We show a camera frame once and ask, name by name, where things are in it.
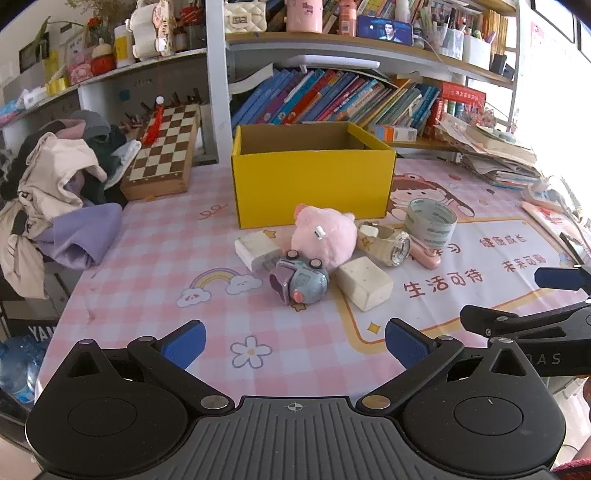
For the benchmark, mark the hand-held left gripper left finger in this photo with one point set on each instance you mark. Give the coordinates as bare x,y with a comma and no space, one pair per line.
184,344

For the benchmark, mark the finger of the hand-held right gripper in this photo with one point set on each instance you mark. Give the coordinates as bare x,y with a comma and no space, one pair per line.
475,318
558,278

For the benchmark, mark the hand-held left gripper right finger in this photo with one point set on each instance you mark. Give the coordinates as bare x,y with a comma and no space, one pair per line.
406,344

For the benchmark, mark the off-white rectangular block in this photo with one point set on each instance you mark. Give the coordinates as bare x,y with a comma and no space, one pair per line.
364,279

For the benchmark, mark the small pink oblong case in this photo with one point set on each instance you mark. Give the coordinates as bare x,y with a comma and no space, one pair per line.
427,258

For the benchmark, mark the cream wristwatch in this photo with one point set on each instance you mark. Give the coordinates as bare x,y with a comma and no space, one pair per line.
397,249

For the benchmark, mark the clear tape roll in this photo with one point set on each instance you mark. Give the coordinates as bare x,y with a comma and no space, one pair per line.
429,226

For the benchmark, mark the grey blue plastic toy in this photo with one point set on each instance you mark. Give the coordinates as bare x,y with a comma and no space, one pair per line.
307,281

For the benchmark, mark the white block with grey end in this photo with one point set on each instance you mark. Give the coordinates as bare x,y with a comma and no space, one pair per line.
254,247

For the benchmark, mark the pink plush pig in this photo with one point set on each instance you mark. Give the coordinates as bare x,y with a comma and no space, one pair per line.
323,244

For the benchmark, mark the yellow cardboard box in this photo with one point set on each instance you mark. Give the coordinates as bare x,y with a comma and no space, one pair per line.
314,189

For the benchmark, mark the person's right forearm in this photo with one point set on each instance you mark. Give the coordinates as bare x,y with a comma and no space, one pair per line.
587,390

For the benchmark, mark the pink checked printed desktop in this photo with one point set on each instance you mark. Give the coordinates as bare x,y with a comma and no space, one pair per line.
161,258

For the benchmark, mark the red and white booklet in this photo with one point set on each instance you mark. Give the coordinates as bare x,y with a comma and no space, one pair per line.
554,221

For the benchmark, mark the white power strip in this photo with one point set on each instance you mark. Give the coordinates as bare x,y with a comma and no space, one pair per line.
540,194

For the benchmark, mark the person's red clothing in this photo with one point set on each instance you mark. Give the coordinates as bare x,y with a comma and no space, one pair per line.
575,468

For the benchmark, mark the stack of papers and booklets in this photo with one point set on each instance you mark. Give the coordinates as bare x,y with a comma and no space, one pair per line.
498,157

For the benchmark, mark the purple garment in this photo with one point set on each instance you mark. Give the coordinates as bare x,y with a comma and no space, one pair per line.
87,230

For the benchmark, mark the dark object with white letters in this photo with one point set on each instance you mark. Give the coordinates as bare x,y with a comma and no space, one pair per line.
27,323

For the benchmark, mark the blue water bottle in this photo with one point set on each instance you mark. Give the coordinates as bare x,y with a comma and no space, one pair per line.
18,364

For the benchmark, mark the wooden chessboard box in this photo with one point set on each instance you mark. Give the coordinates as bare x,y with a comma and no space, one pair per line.
161,152

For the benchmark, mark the pale white cloth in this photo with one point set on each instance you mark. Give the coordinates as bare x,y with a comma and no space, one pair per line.
124,159

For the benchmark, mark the orange white flat carton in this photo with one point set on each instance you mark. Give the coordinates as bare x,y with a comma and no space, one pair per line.
397,134

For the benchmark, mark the red thick book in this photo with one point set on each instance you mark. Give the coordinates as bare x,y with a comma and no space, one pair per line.
461,94

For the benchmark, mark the pile of clothes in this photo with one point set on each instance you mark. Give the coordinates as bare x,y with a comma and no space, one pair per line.
51,184

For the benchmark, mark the dark green garment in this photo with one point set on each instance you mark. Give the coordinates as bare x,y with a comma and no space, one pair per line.
99,145

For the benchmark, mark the red tassel ornament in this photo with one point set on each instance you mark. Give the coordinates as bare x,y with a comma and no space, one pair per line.
154,127

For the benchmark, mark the small black box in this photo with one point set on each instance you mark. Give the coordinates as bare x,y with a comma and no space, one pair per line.
501,64

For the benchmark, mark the white pen holder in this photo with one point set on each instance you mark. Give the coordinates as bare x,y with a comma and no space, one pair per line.
475,53

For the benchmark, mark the grey garment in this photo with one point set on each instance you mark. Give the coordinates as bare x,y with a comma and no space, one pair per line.
94,119

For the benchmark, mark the mauve pink garment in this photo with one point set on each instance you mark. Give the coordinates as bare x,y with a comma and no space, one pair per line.
69,129

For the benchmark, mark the white desk shelf unit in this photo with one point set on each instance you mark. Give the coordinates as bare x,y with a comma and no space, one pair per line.
214,92

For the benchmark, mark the clear pen holder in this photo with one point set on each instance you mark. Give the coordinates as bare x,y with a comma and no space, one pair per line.
450,44

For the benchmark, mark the row of leaning colourful books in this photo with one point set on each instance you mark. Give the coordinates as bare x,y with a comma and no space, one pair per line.
323,99

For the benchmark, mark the yellow small box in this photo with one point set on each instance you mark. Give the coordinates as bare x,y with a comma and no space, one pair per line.
57,85

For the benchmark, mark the white tissue pack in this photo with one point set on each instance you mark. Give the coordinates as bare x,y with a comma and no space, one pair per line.
34,97

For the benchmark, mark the pink small box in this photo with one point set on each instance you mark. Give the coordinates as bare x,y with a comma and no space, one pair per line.
79,73

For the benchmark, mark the red and white round pot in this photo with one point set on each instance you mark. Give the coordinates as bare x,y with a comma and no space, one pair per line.
102,62

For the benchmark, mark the white bottle with yellow label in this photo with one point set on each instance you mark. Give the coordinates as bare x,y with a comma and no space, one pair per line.
122,48

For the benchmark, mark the plush toy doll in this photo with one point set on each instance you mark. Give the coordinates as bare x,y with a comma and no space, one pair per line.
147,37

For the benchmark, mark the white plastic bottle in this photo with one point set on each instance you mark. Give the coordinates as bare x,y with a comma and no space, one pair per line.
402,8

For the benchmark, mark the black framed picture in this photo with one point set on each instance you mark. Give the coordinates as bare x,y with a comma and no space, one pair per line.
32,57

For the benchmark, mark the pink bottle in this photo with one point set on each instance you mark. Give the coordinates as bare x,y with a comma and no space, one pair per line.
347,18

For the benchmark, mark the row of upright thin paperbacks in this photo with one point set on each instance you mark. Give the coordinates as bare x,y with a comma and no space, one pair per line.
374,7

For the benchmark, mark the white quilted handbag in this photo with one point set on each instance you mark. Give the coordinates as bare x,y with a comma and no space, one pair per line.
244,18

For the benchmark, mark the dried flower bouquet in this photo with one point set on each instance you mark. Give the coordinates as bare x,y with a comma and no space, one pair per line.
94,23

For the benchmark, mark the pink canister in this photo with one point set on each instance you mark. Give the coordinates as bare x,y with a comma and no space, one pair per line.
304,16

